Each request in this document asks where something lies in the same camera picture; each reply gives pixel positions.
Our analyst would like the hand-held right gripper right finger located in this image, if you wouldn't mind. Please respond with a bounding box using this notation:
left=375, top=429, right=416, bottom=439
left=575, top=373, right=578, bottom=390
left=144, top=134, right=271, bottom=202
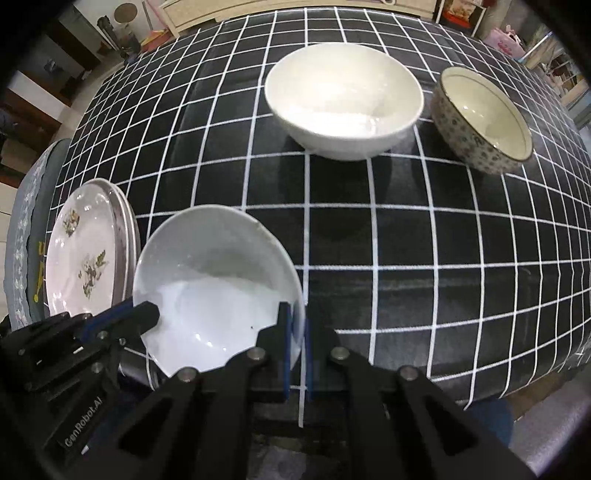
left=305, top=318, right=539, bottom=480

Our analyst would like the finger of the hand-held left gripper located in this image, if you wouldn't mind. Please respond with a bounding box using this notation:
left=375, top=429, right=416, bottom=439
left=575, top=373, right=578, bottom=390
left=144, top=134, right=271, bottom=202
left=76, top=300, right=161, bottom=344

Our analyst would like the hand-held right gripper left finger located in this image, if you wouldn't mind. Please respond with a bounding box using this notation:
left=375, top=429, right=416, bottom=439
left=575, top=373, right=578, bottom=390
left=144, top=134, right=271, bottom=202
left=69, top=302, right=293, bottom=480

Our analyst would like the white plate green floral print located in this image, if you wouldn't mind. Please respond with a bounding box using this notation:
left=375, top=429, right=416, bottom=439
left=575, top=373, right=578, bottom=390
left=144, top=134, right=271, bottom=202
left=45, top=181, right=123, bottom=320

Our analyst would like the white plate red flower print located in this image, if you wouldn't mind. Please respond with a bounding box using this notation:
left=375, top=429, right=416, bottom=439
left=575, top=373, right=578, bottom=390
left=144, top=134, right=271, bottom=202
left=95, top=179, right=136, bottom=303

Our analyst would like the pale blue white bowl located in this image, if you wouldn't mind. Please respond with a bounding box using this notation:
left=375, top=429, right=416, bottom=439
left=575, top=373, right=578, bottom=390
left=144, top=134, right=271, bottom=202
left=132, top=204, right=306, bottom=377

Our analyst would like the black white checked tablecloth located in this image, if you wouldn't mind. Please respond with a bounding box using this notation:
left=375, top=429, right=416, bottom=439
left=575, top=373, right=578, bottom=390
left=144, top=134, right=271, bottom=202
left=48, top=7, right=591, bottom=428

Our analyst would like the person's leg in blue trousers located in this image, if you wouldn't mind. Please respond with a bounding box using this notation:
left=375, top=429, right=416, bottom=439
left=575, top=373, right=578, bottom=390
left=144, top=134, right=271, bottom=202
left=462, top=396, right=515, bottom=450

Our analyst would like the plain white bowl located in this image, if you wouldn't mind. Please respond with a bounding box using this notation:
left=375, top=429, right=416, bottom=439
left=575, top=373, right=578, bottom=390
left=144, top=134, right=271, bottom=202
left=264, top=43, right=424, bottom=161

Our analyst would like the broom with dustpan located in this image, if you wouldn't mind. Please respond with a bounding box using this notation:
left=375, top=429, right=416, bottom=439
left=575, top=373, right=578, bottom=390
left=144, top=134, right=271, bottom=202
left=139, top=0, right=178, bottom=52

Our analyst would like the upright vacuum cleaner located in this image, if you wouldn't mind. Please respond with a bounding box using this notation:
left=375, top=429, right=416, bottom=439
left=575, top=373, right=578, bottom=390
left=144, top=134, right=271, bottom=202
left=96, top=15, right=139, bottom=58

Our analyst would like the speckled patterned ceramic bowl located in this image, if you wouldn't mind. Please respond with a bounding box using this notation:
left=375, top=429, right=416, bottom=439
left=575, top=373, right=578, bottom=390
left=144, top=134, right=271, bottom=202
left=430, top=67, right=534, bottom=176

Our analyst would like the beige television cabinet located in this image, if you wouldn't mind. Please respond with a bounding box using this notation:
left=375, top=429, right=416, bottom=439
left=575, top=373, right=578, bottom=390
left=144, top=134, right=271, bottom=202
left=159, top=0, right=437, bottom=38

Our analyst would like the white shelf rack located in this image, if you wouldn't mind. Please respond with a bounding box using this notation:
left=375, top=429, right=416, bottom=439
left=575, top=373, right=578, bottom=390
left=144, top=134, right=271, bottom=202
left=436, top=0, right=491, bottom=37

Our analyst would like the pink bag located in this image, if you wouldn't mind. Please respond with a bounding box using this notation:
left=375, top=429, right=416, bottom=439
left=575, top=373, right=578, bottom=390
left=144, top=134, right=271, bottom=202
left=485, top=27, right=527, bottom=58

